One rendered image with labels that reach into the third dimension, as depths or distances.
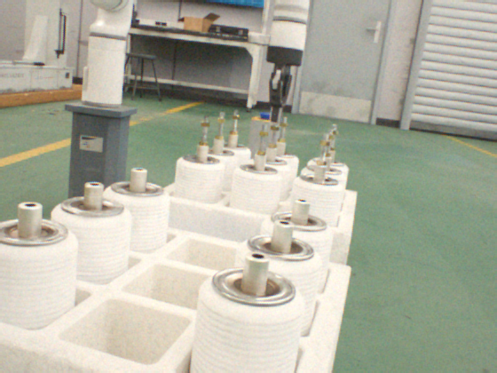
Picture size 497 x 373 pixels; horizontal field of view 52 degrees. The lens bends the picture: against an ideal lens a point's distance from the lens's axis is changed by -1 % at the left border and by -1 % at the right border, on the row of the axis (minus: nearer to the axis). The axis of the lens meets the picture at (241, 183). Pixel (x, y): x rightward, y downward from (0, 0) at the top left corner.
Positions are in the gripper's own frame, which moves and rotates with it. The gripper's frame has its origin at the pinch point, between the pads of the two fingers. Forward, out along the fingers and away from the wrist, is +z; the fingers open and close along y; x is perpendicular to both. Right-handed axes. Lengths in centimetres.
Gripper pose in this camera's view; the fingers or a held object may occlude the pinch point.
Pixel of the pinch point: (276, 115)
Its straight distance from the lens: 110.8
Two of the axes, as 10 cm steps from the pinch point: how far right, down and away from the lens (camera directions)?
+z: -1.3, 9.7, 2.2
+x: -9.6, -1.8, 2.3
